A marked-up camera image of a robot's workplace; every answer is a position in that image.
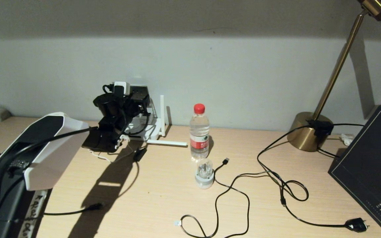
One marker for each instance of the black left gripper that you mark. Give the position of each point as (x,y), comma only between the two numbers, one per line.
(129,107)

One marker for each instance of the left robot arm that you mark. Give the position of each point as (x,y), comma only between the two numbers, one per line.
(51,155)

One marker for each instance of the white wifi router with antennas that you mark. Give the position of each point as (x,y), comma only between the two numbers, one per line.
(161,115)

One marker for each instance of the small black plastic clip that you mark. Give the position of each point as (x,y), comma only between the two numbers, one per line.
(140,154)

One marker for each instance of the clear water bottle red cap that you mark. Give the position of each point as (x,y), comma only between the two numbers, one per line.
(199,132)

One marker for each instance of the brass desk lamp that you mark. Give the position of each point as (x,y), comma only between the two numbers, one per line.
(304,135)

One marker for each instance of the white crumpled wrapper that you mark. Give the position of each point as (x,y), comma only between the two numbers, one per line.
(346,139)

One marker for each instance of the black box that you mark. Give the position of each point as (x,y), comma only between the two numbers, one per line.
(369,158)

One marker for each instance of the grey wall power socket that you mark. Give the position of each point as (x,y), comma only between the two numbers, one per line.
(141,89)

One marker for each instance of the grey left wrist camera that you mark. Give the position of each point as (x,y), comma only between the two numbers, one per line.
(122,88)

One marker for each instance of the black inline lamp switch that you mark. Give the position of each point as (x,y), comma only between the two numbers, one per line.
(321,127)

